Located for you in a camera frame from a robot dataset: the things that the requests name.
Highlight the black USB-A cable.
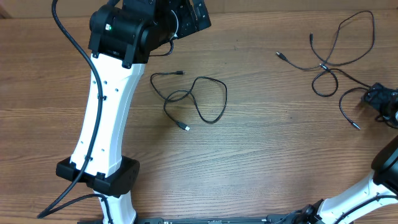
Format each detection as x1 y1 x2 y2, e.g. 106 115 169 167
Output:
274 10 376 71

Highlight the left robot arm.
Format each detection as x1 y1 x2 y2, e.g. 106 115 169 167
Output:
56 0 211 223

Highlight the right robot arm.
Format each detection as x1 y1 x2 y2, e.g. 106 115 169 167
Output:
281 83 397 224

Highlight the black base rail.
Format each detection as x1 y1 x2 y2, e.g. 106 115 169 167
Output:
134 215 292 224

